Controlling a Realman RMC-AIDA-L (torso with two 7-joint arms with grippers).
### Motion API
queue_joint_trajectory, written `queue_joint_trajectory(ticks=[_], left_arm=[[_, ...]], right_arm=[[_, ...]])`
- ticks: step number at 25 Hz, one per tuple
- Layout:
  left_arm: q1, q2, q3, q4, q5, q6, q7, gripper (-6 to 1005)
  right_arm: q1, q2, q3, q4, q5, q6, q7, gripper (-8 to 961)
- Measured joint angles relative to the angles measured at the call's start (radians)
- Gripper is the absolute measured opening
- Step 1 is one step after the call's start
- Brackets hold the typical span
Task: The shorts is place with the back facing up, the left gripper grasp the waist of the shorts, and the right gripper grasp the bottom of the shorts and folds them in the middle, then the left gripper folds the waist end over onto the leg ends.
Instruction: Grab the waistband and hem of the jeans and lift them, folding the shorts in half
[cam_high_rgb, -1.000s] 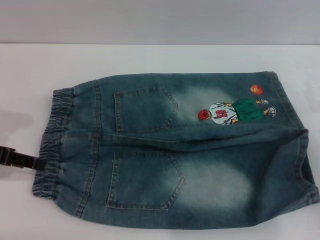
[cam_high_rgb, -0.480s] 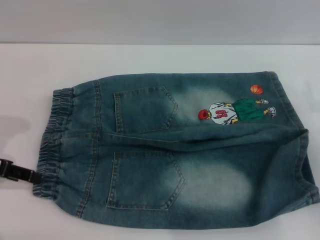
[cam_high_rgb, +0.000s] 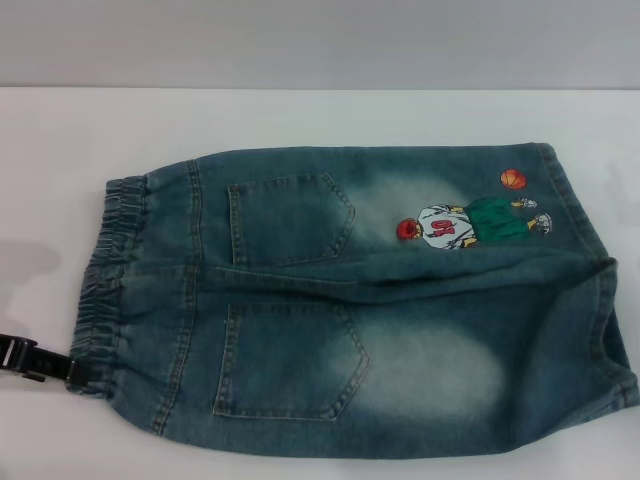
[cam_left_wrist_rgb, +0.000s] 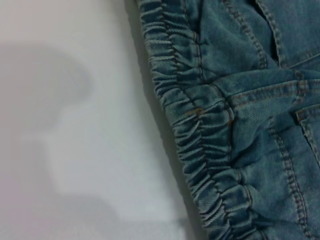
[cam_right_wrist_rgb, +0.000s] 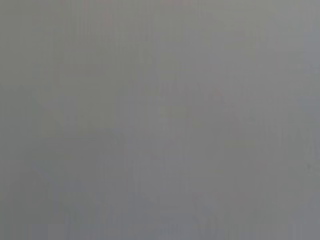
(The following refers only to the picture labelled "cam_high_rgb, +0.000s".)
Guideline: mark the blue denim shorts with embroidery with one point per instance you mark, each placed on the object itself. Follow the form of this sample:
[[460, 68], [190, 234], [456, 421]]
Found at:
[[320, 320]]

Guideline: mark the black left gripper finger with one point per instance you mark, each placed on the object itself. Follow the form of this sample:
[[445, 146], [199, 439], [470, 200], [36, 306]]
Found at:
[[50, 365]]

